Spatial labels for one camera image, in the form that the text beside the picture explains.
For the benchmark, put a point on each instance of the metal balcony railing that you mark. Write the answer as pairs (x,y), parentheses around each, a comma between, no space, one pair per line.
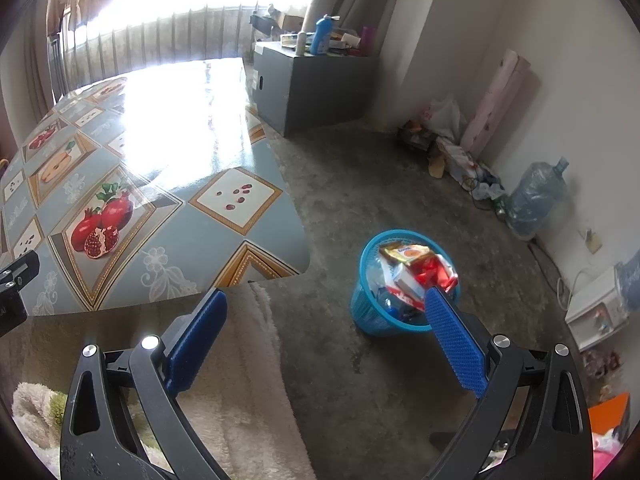
(200,35)

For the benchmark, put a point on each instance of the beige plush blanket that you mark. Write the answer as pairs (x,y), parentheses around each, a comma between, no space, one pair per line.
(250,385)

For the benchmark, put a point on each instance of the black crate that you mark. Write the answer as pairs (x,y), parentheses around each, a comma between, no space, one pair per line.
(415,140)

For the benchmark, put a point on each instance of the grey cabinet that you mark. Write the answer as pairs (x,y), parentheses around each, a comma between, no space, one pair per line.
(310,90)

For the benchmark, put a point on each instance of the brown cardboard piece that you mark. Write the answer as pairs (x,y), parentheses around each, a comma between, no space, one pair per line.
(436,167)

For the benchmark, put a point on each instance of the white patterned bag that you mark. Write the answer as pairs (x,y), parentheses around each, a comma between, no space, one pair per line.
(457,160)

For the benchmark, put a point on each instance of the pink patterned roll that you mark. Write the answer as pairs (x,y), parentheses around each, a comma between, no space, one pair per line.
(495,105)

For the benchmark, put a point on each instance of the small white bottle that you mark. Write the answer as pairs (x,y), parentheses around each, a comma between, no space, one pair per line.
(300,42)

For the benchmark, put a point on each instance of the purple cup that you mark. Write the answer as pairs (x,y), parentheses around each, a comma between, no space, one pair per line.
(368,42)

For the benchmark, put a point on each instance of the red wrapper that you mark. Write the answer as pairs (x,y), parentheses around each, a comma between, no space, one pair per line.
(440,272)

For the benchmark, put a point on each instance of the yellow snack packet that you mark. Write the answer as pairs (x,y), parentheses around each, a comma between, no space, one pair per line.
(405,253)

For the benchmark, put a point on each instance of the blue bottle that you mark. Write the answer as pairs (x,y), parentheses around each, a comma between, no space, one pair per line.
(322,35)

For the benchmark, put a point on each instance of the orange box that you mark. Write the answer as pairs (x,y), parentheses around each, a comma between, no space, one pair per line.
(612,410)

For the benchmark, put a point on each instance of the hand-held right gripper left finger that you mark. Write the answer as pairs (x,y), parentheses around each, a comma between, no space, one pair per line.
(195,340)

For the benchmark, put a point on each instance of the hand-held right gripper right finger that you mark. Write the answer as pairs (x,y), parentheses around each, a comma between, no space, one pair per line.
(455,345)

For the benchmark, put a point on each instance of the small printed box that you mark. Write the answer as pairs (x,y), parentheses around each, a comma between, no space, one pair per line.
(290,40)

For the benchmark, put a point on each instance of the white appliance on floor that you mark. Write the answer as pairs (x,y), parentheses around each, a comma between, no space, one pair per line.
(595,310)

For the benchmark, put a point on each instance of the white red paper bag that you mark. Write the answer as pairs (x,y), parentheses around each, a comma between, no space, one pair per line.
(405,280)

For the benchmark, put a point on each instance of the white plastic bag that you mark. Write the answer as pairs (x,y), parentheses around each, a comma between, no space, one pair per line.
(447,115)

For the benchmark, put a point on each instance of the large blue water jug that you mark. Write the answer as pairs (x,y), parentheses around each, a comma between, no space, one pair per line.
(537,195)

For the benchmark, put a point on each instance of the clear plastic bottle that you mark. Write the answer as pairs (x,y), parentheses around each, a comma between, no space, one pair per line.
(385,302)

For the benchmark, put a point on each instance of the blue plastic mesh basket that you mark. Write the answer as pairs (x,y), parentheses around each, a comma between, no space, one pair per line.
(370,310)

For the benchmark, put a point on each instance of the white green towel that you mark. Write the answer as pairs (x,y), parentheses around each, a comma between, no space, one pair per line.
(35,405)

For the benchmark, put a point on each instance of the table with fruit-pattern cloth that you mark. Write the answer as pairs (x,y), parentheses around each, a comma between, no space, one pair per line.
(150,170)

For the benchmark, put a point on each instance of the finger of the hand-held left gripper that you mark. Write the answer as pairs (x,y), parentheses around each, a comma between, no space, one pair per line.
(15,280)

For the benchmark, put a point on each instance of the wall power outlet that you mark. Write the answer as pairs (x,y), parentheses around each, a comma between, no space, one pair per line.
(593,244)

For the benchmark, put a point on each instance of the cardboard box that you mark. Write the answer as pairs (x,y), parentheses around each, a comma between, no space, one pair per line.
(290,21)

